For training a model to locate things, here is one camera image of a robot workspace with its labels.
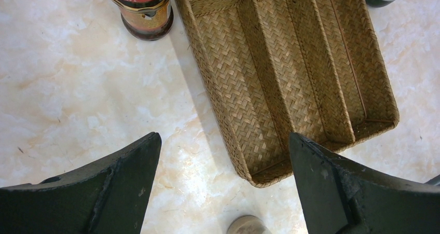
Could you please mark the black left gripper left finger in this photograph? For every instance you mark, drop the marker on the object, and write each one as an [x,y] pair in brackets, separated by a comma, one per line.
[109,195]

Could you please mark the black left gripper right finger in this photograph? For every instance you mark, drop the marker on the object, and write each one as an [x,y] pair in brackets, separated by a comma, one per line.
[339,195]

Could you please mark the red lid chili sauce jar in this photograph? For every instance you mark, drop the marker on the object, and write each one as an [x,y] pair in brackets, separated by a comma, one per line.
[146,19]

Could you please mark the black lid pepper shaker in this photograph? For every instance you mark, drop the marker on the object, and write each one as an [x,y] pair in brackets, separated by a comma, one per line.
[248,224]

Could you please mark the woven bamboo divided tray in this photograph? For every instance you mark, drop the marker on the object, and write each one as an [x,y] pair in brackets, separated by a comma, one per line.
[273,67]

